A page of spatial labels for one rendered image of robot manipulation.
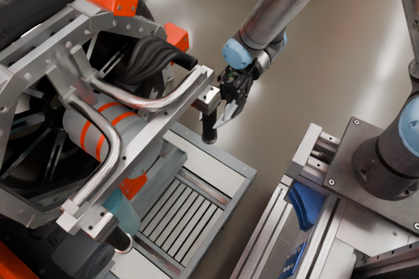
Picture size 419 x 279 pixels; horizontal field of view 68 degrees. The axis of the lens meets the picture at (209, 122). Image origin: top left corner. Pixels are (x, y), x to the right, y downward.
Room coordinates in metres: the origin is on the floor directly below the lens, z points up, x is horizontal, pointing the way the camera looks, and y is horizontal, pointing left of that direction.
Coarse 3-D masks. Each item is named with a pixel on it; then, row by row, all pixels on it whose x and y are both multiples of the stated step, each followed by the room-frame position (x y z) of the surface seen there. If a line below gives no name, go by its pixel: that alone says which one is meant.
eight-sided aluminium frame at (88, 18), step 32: (32, 32) 0.42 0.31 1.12; (64, 32) 0.42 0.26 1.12; (96, 32) 0.46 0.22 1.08; (128, 32) 0.52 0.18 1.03; (160, 32) 0.59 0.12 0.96; (0, 64) 0.35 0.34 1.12; (32, 64) 0.35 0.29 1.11; (0, 96) 0.29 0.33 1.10; (160, 96) 0.57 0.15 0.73; (0, 128) 0.27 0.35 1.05; (0, 160) 0.24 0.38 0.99; (0, 192) 0.20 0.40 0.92; (64, 192) 0.28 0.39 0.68; (32, 224) 0.18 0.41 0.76
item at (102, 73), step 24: (96, 48) 0.74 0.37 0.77; (120, 48) 0.61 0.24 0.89; (120, 72) 0.66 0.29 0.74; (48, 96) 0.43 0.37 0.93; (24, 120) 0.37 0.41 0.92; (48, 120) 0.40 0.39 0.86; (24, 144) 0.35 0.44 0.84; (48, 144) 0.38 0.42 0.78; (72, 144) 0.46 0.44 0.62; (24, 168) 0.34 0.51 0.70; (48, 168) 0.33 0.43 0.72; (72, 168) 0.37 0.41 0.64; (24, 192) 0.26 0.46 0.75
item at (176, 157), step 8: (168, 144) 0.70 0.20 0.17; (160, 152) 0.66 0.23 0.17; (168, 152) 0.65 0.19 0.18; (176, 152) 0.67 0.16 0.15; (184, 152) 0.66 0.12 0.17; (168, 160) 0.62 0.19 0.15; (176, 160) 0.63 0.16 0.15; (184, 160) 0.63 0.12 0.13; (168, 168) 0.58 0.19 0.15; (176, 168) 0.59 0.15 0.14; (160, 176) 0.54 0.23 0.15; (168, 176) 0.54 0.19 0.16; (152, 184) 0.50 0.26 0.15; (160, 184) 0.50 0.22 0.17; (152, 192) 0.47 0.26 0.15; (160, 192) 0.48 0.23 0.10; (144, 200) 0.43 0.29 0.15; (152, 200) 0.44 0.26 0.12; (136, 208) 0.40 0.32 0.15; (144, 208) 0.40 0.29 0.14
